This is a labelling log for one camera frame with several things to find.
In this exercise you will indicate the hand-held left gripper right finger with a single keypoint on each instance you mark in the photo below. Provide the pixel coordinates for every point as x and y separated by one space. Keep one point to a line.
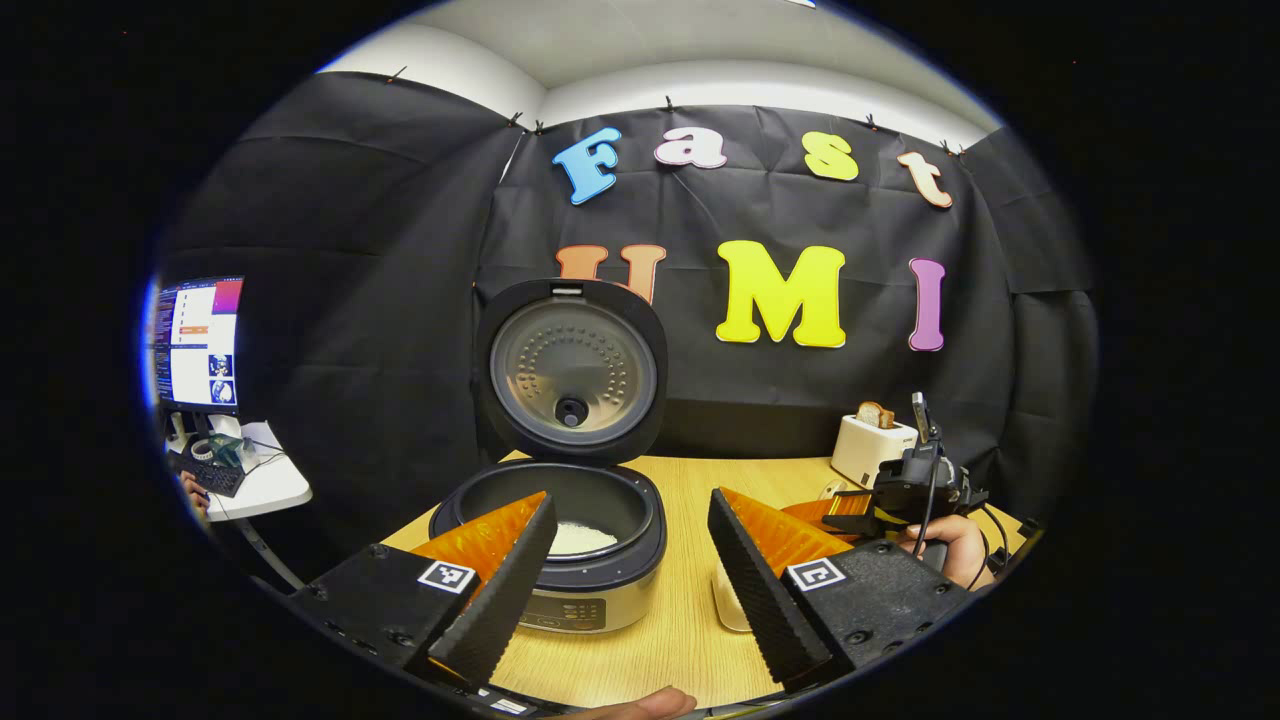
755 590

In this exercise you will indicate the teal tape dispenser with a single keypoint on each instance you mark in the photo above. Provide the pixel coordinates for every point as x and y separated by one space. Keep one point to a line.
228 450

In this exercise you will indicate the white toaster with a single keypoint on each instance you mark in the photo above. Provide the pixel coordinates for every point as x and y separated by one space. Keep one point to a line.
865 455

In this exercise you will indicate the computer monitor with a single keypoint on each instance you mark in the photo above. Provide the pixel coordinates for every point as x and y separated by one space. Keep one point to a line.
200 340

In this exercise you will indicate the white side table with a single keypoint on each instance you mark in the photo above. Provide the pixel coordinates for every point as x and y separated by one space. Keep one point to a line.
275 485

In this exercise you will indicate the black keyboard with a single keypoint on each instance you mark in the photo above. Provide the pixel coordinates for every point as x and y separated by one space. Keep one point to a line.
215 478

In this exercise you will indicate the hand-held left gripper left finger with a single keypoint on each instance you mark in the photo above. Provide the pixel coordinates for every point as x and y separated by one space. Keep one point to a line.
505 590

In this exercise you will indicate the toasted bread slice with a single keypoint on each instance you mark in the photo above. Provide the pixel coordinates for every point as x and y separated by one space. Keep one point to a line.
875 415

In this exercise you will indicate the black backdrop cloth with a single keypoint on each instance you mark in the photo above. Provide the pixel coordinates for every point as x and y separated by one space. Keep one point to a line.
380 300

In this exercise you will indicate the white rice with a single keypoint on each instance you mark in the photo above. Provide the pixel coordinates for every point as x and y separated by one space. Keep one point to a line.
582 540

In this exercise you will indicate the silver black rice cooker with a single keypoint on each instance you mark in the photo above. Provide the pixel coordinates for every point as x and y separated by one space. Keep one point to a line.
575 370

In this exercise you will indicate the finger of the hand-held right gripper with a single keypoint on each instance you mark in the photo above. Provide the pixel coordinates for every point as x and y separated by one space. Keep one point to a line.
850 503

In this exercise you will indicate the clear rice container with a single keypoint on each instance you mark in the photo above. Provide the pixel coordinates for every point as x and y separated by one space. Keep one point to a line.
730 605

